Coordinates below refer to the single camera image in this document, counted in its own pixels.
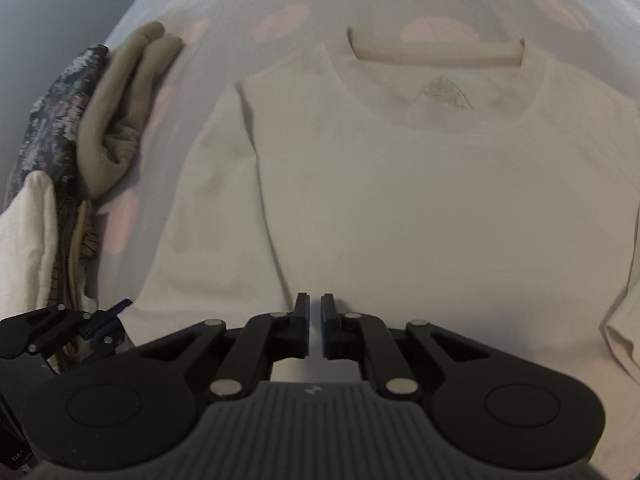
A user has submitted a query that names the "bed with pink-dotted sheet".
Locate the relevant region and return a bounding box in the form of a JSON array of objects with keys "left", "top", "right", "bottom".
[{"left": 92, "top": 0, "right": 640, "bottom": 313}]

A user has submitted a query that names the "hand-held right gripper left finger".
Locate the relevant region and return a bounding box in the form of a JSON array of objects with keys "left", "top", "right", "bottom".
[{"left": 140, "top": 292, "right": 312, "bottom": 402}]

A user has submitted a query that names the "white folded garment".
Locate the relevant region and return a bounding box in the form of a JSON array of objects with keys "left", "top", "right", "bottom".
[{"left": 0, "top": 170, "right": 97, "bottom": 322}]

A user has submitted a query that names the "beige folded garment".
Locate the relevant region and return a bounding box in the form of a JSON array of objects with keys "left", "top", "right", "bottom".
[{"left": 76, "top": 21, "right": 184, "bottom": 202}]

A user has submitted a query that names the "dark floral garment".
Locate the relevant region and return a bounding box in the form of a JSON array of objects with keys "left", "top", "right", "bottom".
[{"left": 4, "top": 44, "right": 110, "bottom": 211}]

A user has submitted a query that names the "cream white t-shirt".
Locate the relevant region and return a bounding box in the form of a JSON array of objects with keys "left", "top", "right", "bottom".
[{"left": 117, "top": 27, "right": 640, "bottom": 461}]

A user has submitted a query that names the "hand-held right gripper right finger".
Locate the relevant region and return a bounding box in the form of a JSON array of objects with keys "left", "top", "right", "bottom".
[{"left": 320, "top": 292, "right": 491, "bottom": 402}]

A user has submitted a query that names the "tan striped garment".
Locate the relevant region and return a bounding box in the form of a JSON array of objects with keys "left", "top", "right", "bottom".
[{"left": 50, "top": 199, "right": 103, "bottom": 368}]

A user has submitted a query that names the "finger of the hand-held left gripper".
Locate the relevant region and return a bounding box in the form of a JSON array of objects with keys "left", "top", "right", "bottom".
[
  {"left": 75, "top": 327, "right": 127, "bottom": 365},
  {"left": 0, "top": 299, "right": 134, "bottom": 361}
]

